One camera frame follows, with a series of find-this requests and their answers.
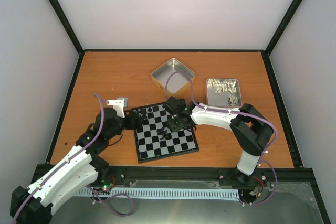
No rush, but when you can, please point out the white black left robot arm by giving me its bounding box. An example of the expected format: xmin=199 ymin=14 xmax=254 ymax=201
xmin=10 ymin=108 xmax=146 ymax=223

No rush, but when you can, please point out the white chess pieces pile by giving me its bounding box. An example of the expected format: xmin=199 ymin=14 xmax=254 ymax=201
xmin=214 ymin=81 xmax=239 ymax=106

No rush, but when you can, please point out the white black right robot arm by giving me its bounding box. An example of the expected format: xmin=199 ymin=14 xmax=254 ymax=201
xmin=163 ymin=97 xmax=278 ymax=176

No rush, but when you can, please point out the black enclosure frame post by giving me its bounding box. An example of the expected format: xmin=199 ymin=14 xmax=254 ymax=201
xmin=265 ymin=0 xmax=303 ymax=56

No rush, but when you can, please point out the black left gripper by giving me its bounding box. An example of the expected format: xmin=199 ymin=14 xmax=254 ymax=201
xmin=107 ymin=110 xmax=146 ymax=140

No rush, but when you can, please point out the black white chess board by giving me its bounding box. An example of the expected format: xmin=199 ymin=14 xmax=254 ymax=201
xmin=131 ymin=103 xmax=199 ymax=164

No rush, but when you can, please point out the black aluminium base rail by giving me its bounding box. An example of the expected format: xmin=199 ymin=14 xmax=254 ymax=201
xmin=108 ymin=166 xmax=317 ymax=189

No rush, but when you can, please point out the light blue cable duct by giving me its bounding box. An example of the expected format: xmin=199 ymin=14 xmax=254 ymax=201
xmin=76 ymin=187 xmax=240 ymax=200

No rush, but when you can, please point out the white patterned tin lid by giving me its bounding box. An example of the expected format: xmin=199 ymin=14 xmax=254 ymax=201
xmin=206 ymin=78 xmax=243 ymax=108

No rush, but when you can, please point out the black front left frame post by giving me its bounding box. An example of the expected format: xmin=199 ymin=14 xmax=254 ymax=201
xmin=48 ymin=0 xmax=83 ymax=55

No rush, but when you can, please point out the black chess pieces pile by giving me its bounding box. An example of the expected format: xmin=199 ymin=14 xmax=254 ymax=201
xmin=157 ymin=127 xmax=171 ymax=141

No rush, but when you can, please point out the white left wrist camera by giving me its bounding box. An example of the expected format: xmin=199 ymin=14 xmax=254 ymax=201
xmin=106 ymin=97 xmax=128 ymax=118

